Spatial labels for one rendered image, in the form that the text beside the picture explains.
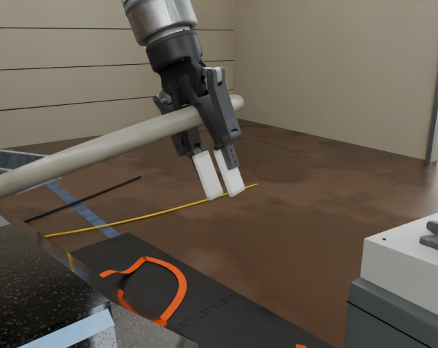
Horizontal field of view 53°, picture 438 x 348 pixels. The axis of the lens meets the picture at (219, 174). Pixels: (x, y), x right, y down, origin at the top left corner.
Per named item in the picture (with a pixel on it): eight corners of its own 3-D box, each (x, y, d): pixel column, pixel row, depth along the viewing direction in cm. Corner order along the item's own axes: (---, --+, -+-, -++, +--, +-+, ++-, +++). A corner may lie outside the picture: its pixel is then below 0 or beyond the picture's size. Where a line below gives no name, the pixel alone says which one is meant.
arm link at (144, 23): (159, 10, 67) (173, 47, 68) (110, 14, 61) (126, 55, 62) (198, -19, 61) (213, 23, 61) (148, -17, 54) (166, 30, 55)
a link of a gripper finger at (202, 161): (194, 155, 64) (191, 156, 64) (211, 200, 64) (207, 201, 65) (208, 149, 66) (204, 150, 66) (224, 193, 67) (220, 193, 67)
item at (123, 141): (-88, 230, 71) (-96, 213, 70) (110, 158, 113) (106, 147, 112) (137, 148, 46) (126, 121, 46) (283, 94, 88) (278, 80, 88)
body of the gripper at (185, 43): (207, 23, 61) (229, 87, 62) (170, 45, 67) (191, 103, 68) (168, 27, 56) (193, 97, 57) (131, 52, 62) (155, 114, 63)
